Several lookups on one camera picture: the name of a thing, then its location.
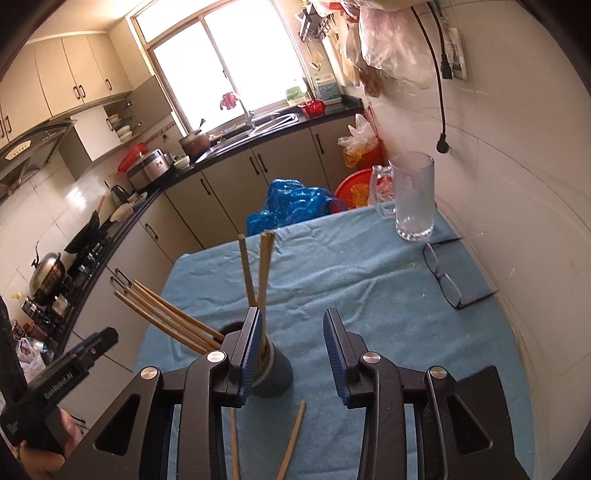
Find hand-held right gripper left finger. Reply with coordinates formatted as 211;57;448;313
76;306;265;480

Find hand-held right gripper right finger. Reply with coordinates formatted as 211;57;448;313
322;307;532;480

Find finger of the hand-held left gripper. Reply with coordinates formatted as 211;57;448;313
85;327;119;370
69;332;101;357

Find black utensil holder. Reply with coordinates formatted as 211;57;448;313
217;320;294;398

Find wooden chopstick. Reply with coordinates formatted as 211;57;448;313
113;291;206;357
256;232;276;365
229;407;242;480
110;277;213;352
133;279;227;341
238;233;258;309
115;269;220;347
276;400;307;480

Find person's left hand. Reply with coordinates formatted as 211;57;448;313
18;408;89;480

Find gas stove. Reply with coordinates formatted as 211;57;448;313
28;231;116;333

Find steel stovetop kettle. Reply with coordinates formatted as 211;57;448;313
28;241;65;301

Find blue towel cloth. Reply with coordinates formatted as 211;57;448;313
134;203;536;480

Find black wok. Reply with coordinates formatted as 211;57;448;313
65;210;105;254

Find black eyeglasses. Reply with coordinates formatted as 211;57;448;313
422;236;499;310

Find blue plastic bag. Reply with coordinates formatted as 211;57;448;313
246;179;347;237

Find red plastic basin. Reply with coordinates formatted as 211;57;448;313
333;168;393;214

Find glass mug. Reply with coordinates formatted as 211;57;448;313
369;151;437;243

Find silver rice cooker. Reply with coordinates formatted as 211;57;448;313
126;148;174;190

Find beige base cabinets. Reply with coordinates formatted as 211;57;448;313
88;111;370;416

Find black kitchen countertop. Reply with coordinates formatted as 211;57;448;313
44;95;363;365

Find range hood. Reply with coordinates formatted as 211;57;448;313
0;117;79;195

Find white dishes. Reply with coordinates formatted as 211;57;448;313
108;113;134;141

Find orange and white plastic bag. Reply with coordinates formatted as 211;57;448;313
337;113;384;169

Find brown cooking pot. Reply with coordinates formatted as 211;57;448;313
179;120;212;158

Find steel sink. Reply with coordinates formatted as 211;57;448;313
208;113;301;148

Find metal faucet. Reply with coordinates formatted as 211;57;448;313
238;92;257;130

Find kitchen window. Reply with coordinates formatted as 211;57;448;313
131;0;308;134

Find hanging clear plastic bags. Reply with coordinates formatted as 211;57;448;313
342;0;437;97

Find white printed packet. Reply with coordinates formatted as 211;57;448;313
441;25;469;81

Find black power cable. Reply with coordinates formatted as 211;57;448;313
409;4;455;81
427;0;452;155

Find beige wall cabinets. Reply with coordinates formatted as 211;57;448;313
0;32;174;162

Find wall utensil rack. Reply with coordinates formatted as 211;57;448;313
298;0;342;42

